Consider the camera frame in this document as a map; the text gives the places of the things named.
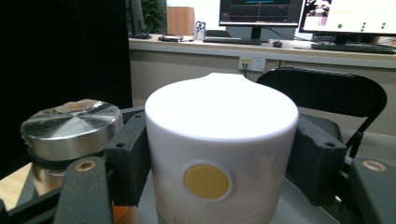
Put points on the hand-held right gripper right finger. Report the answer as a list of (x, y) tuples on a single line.
[(317, 168)]

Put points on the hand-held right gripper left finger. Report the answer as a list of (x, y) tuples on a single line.
[(127, 161)]

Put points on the white lidded seasoning jar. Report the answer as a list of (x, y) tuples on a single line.
[(224, 124)]

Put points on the steel lidded glass jar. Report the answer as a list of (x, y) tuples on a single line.
[(71, 130)]

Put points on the black folding chair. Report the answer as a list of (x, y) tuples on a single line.
[(327, 90)]

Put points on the long beige desk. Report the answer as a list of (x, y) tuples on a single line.
[(193, 62)]

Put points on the black keyboard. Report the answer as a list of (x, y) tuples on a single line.
[(232, 40), (355, 48)]

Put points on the black curtain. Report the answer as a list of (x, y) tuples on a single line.
[(62, 49)]

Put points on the black computer mouse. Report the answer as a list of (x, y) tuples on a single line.
[(277, 44)]

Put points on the dark grey upright panel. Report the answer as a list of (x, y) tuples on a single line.
[(135, 17)]

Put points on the cup with scissors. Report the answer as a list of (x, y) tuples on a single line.
[(200, 31)]

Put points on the green plant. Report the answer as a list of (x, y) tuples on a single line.
[(152, 14)]

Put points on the wooden box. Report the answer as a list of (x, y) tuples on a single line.
[(180, 20)]

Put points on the monitor with white screen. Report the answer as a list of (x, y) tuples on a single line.
[(351, 15)]

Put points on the monitor with dark screen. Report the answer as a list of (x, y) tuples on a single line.
[(258, 12)]

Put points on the white wall socket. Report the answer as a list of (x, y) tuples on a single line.
[(252, 64)]

